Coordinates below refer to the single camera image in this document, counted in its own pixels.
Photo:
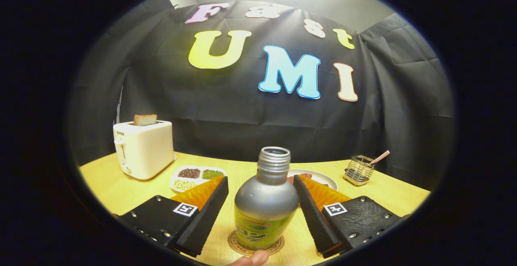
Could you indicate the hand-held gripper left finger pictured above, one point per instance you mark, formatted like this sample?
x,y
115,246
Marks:
x,y
204,221

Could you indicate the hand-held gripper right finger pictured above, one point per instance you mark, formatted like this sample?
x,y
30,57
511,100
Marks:
x,y
315,217

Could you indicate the round cork coaster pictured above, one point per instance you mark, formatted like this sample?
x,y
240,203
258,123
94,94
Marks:
x,y
233,243

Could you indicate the silver bottle with green label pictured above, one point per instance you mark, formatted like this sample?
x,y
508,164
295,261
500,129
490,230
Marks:
x,y
264,201

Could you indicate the white round plate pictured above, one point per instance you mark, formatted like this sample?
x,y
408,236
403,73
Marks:
x,y
324,179

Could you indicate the white divided dish with beans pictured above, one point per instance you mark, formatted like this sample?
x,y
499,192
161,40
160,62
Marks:
x,y
200,179

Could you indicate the wooden table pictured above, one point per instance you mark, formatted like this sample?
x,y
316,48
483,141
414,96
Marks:
x,y
121,189

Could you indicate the checked pink straw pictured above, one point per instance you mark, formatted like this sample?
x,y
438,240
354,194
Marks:
x,y
380,157

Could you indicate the white toaster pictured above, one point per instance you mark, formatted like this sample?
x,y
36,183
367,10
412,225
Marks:
x,y
147,149

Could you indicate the toast bread slice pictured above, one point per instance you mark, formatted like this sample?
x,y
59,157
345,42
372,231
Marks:
x,y
145,120

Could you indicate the black backdrop cloth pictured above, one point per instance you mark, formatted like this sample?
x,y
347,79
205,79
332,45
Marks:
x,y
181,104

